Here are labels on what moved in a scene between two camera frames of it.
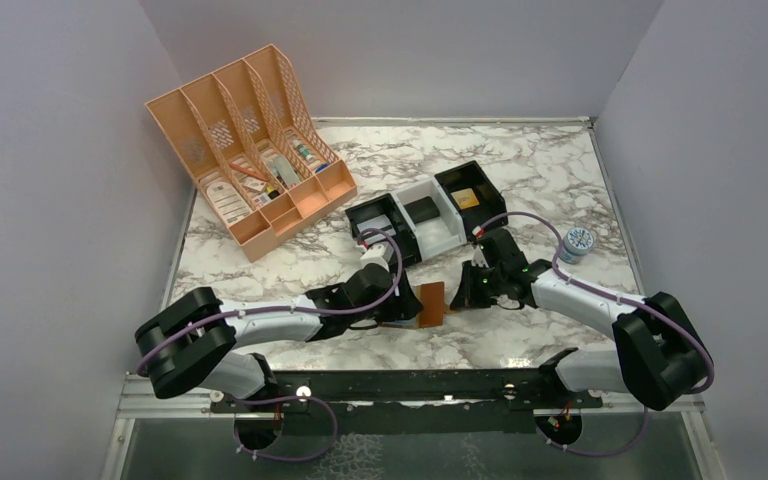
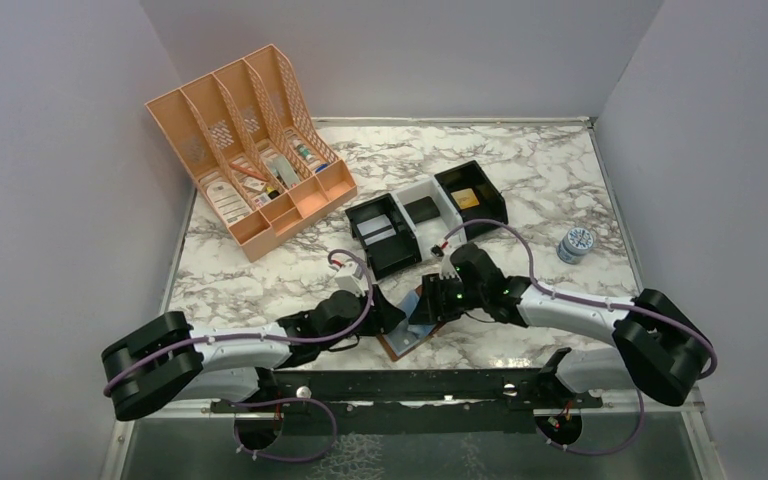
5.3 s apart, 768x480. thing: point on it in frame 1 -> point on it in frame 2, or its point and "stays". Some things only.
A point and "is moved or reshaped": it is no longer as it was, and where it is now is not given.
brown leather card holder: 431,296 is moved or reshaped
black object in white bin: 422,209 stays
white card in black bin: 379,223 stays
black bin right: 476,197 stays
